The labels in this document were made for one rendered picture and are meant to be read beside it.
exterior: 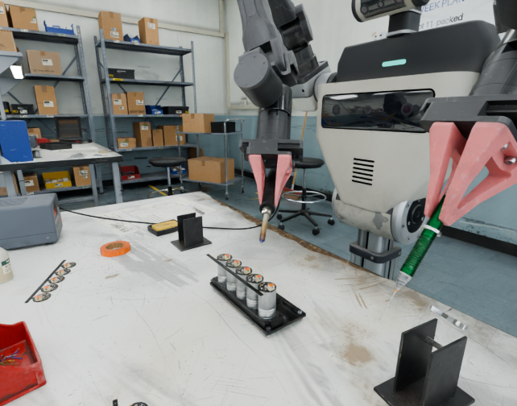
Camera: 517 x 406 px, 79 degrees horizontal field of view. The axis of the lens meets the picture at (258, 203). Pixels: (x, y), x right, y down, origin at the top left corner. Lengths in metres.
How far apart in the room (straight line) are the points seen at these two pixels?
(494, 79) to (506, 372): 0.33
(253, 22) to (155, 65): 4.68
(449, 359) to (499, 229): 2.70
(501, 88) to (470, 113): 0.03
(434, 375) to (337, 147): 0.61
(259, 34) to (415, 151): 0.39
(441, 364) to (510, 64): 0.27
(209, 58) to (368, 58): 4.84
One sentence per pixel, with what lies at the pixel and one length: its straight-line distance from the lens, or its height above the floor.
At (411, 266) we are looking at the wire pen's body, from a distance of 0.29.
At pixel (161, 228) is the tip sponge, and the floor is 0.76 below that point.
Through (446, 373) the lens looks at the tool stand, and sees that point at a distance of 0.39.
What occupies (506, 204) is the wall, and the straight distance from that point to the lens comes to 3.00.
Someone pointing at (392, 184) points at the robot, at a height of 0.88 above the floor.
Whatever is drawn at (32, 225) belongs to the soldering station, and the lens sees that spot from 0.84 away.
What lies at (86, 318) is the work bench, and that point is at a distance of 0.54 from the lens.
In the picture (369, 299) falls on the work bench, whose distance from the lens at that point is 0.55.
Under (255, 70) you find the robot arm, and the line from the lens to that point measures 0.49.
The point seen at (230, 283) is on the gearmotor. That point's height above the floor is 0.78.
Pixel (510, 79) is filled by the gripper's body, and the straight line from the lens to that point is 0.32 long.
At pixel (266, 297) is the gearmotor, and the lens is 0.43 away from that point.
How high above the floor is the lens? 1.04
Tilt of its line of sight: 16 degrees down
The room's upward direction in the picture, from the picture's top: straight up
